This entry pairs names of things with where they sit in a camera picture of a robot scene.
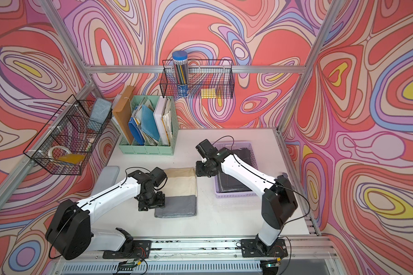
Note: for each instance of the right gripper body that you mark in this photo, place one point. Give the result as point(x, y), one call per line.
point(204, 169)

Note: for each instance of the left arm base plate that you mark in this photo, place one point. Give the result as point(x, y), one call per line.
point(130, 249)

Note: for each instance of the brown envelope folder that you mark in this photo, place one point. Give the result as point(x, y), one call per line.
point(122, 112)

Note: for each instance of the grey blue sponge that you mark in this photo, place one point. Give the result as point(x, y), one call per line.
point(99, 113)

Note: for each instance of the green file organizer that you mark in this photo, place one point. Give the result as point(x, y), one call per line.
point(142, 111)

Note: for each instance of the black wire basket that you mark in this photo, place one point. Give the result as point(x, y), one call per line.
point(67, 127)
point(203, 73)

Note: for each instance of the light blue pencil case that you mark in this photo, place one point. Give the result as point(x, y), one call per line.
point(106, 179)

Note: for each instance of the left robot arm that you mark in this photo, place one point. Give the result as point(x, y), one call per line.
point(70, 231)

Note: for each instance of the blue folder in organizer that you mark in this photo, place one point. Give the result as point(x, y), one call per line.
point(136, 133)

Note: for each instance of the purple plastic basket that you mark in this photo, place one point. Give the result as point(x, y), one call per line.
point(232, 146)

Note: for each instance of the black wire basket left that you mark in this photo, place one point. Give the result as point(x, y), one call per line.
point(67, 127)

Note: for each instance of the blue pencil tube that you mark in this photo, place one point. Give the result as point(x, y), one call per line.
point(180, 63)

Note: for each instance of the black wire basket back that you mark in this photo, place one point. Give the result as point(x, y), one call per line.
point(203, 73)

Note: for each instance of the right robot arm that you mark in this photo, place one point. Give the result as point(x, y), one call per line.
point(278, 202)

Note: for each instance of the dark grid pillowcase back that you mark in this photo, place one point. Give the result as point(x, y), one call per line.
point(228, 184)

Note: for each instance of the white tape roll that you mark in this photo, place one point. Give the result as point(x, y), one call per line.
point(58, 152)

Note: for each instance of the yellow pad in basket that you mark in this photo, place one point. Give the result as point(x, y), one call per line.
point(72, 158)

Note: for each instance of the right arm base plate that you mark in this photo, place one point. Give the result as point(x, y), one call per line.
point(254, 248)

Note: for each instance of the beige grey pillowcase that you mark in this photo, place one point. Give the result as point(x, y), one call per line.
point(180, 194)

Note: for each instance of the white binder in organizer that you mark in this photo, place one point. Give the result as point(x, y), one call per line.
point(158, 116)

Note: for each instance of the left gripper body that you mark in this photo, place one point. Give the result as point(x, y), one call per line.
point(154, 200)

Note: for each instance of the yellow sticky notes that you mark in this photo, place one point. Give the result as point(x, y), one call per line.
point(208, 93)

